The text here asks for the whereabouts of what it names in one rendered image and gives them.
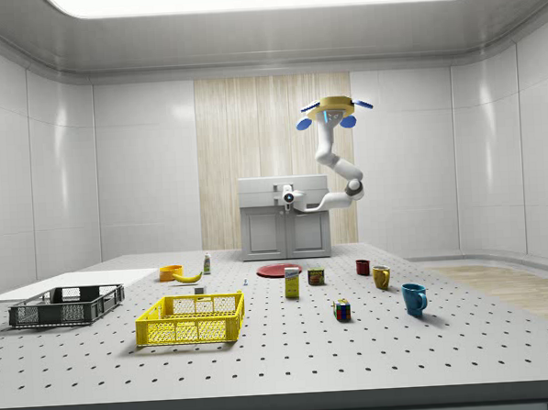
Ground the white cabinet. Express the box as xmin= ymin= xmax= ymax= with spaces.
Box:
xmin=237 ymin=172 xmax=333 ymax=262

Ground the red plate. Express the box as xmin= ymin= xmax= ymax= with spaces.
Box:
xmin=255 ymin=261 xmax=304 ymax=281

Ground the yellow carton box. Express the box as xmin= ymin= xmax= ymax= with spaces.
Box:
xmin=284 ymin=266 xmax=304 ymax=301

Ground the banana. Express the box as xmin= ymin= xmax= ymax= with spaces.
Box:
xmin=172 ymin=271 xmax=205 ymax=285

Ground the puzzle cube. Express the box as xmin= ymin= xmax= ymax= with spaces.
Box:
xmin=332 ymin=298 xmax=352 ymax=323

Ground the yellow bowl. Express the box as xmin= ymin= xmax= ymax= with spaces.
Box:
xmin=158 ymin=264 xmax=185 ymax=283

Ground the yellow mug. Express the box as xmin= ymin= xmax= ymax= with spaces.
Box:
xmin=371 ymin=264 xmax=393 ymax=292

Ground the yellow basket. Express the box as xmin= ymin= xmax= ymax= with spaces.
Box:
xmin=133 ymin=291 xmax=248 ymax=349

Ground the blue mug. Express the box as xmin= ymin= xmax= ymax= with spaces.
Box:
xmin=400 ymin=283 xmax=430 ymax=319

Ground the white board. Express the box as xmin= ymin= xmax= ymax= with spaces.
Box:
xmin=0 ymin=267 xmax=159 ymax=304

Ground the dark grey basket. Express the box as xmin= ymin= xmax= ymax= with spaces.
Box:
xmin=6 ymin=283 xmax=128 ymax=331

